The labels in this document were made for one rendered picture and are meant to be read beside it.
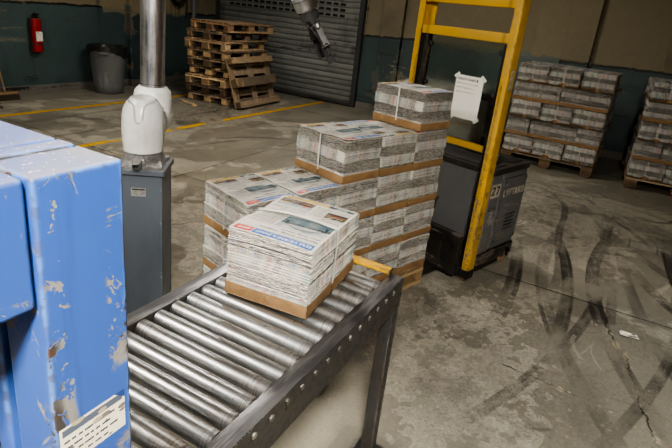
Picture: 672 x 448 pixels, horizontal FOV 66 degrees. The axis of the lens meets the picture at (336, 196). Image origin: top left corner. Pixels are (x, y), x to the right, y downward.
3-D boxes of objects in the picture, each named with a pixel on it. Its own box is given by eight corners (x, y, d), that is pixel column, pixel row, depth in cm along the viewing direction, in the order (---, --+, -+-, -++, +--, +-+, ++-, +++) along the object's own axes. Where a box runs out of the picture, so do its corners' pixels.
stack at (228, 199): (199, 324, 282) (202, 179, 254) (351, 270, 360) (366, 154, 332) (239, 362, 256) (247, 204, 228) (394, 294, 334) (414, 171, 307)
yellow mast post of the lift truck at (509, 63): (456, 266, 361) (510, -4, 302) (463, 263, 367) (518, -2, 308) (467, 271, 355) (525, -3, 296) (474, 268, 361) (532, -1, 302)
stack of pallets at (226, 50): (228, 91, 998) (231, 19, 954) (270, 99, 963) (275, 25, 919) (181, 98, 882) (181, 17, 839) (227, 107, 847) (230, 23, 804)
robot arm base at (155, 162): (110, 170, 201) (110, 157, 199) (126, 155, 222) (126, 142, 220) (159, 174, 204) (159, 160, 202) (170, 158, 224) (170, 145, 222)
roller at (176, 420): (85, 364, 134) (84, 347, 133) (227, 447, 114) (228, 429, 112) (67, 374, 130) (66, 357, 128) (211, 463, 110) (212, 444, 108)
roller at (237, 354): (162, 319, 156) (162, 304, 154) (293, 382, 136) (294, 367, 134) (149, 327, 152) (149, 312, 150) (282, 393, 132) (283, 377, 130)
